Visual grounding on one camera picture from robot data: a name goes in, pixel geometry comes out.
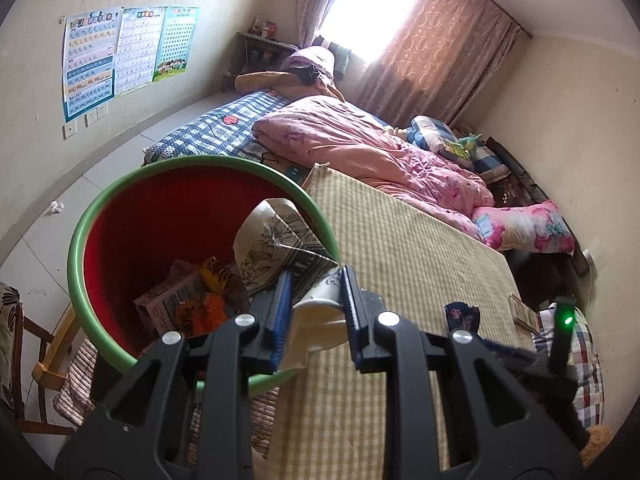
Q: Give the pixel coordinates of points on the pink patterned curtain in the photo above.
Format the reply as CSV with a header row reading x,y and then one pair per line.
x,y
440,45

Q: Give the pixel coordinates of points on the striped cloth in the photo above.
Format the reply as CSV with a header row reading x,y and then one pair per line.
x,y
75,380

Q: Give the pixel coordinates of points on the yellow brown snack wrapper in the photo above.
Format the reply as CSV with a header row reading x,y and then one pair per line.
x,y
220,275

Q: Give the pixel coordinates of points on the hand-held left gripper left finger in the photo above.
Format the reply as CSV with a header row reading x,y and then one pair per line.
x,y
280,310

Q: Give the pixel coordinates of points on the brown notebook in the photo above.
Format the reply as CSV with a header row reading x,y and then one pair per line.
x,y
524,312

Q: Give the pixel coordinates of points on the colourful plaid cloth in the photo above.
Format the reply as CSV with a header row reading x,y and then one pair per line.
x,y
587,360

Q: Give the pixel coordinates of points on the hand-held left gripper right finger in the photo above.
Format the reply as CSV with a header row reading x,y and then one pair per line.
x,y
350,310

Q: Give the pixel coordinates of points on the orange snack wrapper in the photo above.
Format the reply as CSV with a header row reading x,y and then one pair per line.
x,y
205,315

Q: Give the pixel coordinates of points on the crumpled white paper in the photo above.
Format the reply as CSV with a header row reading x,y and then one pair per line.
x,y
56,207

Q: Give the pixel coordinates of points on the dark cloth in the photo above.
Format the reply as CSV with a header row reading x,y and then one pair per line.
x,y
310,72

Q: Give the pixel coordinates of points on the blue bordered wall poster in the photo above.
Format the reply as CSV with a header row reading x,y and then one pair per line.
x,y
92,60

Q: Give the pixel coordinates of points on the wooden chair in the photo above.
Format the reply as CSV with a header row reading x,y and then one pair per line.
x,y
30,425

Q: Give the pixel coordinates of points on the white blue milk carton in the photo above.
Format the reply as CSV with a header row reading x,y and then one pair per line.
x,y
165,305

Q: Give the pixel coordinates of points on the window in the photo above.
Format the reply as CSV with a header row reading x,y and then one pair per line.
x,y
370,10

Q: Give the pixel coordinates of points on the dark blue floral wrapper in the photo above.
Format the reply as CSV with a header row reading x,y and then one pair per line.
x,y
462,316

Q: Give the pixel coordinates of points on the white wall socket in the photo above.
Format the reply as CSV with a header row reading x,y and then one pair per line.
x,y
102,112
91,119
70,131

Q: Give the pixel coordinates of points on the red bin with green rim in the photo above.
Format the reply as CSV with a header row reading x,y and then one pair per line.
x,y
130,240

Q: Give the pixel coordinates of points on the blue plaid bed sheet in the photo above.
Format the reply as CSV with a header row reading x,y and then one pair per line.
x,y
210,130

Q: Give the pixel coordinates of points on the blue grid wall poster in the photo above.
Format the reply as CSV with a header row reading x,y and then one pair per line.
x,y
177,40

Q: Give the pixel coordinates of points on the green cloth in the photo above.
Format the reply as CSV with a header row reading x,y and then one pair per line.
x,y
342,62

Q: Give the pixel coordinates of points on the crushed printed paper cup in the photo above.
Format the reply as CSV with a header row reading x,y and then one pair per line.
x,y
270,245

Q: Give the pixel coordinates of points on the green plush toy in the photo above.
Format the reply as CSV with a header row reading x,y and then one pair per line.
x,y
462,146

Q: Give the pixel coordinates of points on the brown pillow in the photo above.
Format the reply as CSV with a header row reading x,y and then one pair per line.
x,y
265,80

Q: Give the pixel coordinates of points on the dark wooden shelf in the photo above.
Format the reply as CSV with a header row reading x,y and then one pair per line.
x,y
255,55

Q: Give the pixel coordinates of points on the light wooden stool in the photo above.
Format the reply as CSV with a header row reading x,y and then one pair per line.
x,y
52,355

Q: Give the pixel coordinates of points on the dark wooden headboard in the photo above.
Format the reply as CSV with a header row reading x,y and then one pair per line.
x,y
525,185

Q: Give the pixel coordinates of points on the rolled pink quilt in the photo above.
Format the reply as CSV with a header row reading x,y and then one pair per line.
x,y
312,56

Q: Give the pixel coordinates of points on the yellow checked tablecloth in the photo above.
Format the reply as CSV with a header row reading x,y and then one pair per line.
x,y
400,250

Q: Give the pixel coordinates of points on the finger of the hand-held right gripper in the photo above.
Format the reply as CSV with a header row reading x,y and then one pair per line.
x,y
510,355

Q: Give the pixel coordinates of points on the pink floral pillow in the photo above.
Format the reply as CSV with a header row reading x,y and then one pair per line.
x,y
530,227

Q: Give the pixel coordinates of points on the white chart wall poster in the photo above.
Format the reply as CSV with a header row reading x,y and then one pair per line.
x,y
137,47

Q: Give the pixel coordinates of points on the blue plaid pillow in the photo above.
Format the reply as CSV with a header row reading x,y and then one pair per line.
x,y
425,130

